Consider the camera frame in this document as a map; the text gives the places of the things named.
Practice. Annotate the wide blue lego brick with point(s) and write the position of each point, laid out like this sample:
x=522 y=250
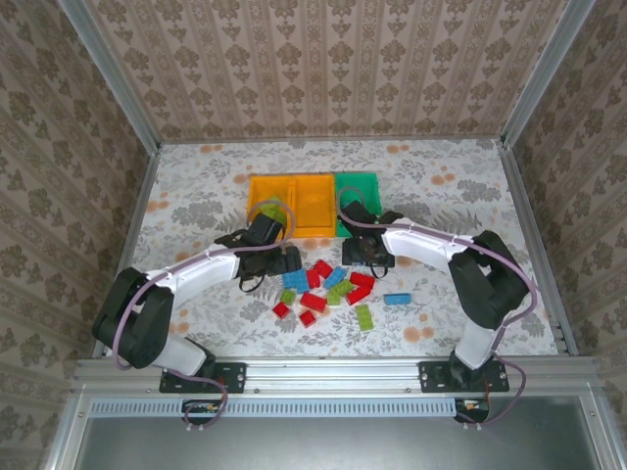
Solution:
x=295 y=282

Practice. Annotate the small green lego brick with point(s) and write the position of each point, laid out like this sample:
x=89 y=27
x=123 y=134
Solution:
x=287 y=296
x=334 y=297

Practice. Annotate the small red lego brick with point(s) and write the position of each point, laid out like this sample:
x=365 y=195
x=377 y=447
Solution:
x=307 y=318
x=281 y=310

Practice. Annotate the orange plastic bin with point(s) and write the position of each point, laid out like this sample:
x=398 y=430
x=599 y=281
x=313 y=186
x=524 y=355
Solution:
x=257 y=188
x=316 y=205

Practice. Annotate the green plastic bin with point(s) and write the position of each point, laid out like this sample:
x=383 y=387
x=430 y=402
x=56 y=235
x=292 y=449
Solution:
x=370 y=188

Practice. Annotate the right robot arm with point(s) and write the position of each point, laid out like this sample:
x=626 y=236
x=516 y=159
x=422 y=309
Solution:
x=426 y=245

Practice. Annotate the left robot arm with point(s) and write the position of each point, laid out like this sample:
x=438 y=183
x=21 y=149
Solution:
x=196 y=274

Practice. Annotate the floral table cover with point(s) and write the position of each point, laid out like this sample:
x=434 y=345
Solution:
x=343 y=156

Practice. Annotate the grey metal panel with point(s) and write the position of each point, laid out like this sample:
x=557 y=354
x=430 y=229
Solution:
x=318 y=445

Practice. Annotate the thin aluminium edge rail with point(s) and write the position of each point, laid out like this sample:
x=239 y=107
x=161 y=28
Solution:
x=333 y=139

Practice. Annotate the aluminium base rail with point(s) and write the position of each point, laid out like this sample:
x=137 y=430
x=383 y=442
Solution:
x=333 y=374

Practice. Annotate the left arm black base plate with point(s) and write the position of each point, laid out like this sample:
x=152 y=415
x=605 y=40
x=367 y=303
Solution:
x=230 y=377

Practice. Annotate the aluminium side rail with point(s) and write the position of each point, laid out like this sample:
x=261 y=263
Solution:
x=128 y=245
x=520 y=196

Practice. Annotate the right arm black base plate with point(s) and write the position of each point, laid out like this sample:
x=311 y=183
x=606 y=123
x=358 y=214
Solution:
x=433 y=377

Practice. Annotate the aluminium corner post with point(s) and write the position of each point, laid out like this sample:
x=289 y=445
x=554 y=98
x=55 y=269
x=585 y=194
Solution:
x=544 y=73
x=112 y=73

